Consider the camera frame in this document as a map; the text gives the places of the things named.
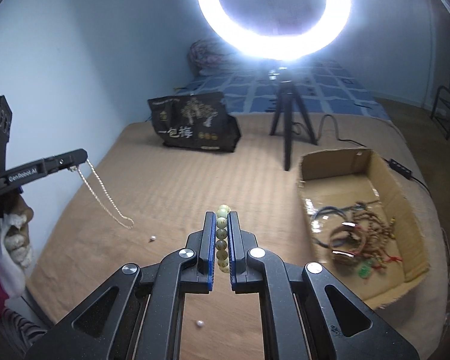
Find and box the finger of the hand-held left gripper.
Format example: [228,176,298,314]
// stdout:
[43,149,88,175]

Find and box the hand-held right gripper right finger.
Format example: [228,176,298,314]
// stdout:
[227,210,422,360]

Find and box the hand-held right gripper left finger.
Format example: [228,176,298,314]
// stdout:
[24,212,216,360]

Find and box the cream bead bracelet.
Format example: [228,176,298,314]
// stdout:
[215,205,232,274]

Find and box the white chain necklace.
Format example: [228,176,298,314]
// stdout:
[70,159,134,229]

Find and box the dark thin bangle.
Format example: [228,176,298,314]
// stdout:
[310,205,349,226]

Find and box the brown leather bracelet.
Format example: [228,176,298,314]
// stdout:
[328,223,361,267]

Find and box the green pendant with red cord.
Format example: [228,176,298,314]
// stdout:
[354,253,403,279]

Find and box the brown wooden bead string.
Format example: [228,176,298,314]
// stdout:
[345,210,398,271]

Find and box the cardboard box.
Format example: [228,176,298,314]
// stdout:
[296,148,430,310]

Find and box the person's left hand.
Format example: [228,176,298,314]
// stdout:
[0,197,35,269]

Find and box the tan blanket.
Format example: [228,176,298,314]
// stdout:
[24,112,448,360]

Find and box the black printed bag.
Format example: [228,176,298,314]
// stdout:
[147,92,242,153]

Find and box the black tripod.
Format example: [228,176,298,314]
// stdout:
[269,65,318,172]

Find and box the blue patterned bedsheet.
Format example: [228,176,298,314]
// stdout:
[172,59,391,122]

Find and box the folded patterned quilt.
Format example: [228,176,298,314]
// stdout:
[188,38,255,77]

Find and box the dark striped cloth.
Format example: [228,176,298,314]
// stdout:
[0,307,47,357]

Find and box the black clothes rack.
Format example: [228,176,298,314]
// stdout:
[429,85,450,141]

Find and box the black cable with controller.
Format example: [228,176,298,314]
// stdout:
[315,114,430,192]

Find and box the white ring light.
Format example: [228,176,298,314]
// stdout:
[197,0,351,61]

